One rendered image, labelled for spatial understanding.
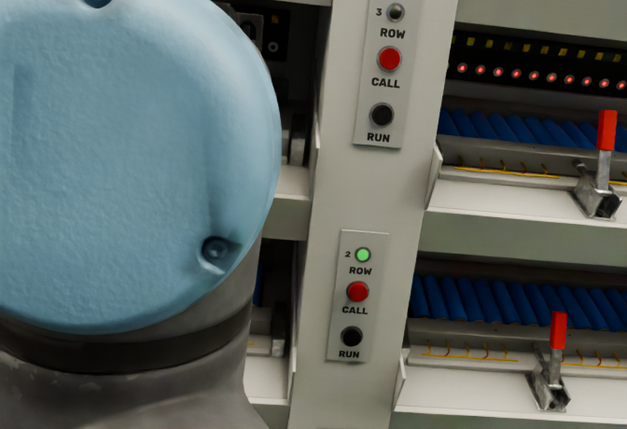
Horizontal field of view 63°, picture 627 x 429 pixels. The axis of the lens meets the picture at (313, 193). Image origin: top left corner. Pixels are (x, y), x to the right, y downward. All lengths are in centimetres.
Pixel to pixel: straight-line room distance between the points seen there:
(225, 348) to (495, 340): 44
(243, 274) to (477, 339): 44
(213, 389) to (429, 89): 31
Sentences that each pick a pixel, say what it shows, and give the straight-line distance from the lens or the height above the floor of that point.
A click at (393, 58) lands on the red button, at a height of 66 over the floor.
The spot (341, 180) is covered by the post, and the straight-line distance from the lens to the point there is 42.
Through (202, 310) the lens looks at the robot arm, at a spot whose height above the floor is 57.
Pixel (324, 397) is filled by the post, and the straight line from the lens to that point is 50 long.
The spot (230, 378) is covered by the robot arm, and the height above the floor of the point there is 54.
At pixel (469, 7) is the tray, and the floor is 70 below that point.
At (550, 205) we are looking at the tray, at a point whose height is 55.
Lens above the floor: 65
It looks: 14 degrees down
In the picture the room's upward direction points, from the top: 6 degrees clockwise
